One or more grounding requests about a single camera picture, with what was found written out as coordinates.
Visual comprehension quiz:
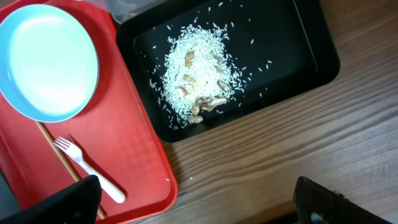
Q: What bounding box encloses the wooden chopstick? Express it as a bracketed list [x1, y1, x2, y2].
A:
[34, 121, 107, 220]

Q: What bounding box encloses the food scraps pile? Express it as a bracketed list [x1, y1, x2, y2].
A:
[149, 1, 273, 130]

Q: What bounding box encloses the black plastic tray bin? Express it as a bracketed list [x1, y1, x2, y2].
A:
[116, 0, 340, 142]

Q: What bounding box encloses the white plastic fork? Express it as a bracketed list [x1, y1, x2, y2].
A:
[53, 137, 126, 203]

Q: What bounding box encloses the light blue plate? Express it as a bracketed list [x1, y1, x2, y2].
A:
[1, 4, 100, 123]

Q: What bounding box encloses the clear plastic bin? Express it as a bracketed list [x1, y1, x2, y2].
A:
[105, 0, 163, 24]

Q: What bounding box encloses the red plastic tray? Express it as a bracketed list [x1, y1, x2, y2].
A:
[1, 1, 178, 223]

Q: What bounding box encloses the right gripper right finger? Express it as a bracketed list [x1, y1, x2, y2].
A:
[294, 176, 388, 224]

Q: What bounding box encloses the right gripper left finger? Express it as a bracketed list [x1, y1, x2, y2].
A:
[1, 175, 102, 224]

